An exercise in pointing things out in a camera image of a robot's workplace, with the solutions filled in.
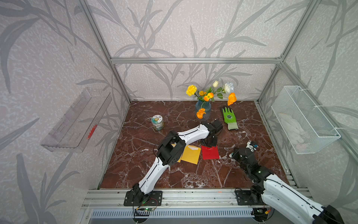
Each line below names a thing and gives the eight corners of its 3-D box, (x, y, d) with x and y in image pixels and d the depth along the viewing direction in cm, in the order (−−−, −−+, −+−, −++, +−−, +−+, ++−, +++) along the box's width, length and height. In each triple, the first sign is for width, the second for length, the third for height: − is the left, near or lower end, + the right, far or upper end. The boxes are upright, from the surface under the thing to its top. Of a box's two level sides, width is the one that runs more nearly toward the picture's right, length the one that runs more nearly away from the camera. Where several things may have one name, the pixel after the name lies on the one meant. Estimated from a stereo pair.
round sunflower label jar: (153, 130, 104) (150, 123, 97) (154, 122, 109) (152, 115, 102) (163, 130, 104) (161, 123, 97) (164, 122, 109) (162, 115, 102)
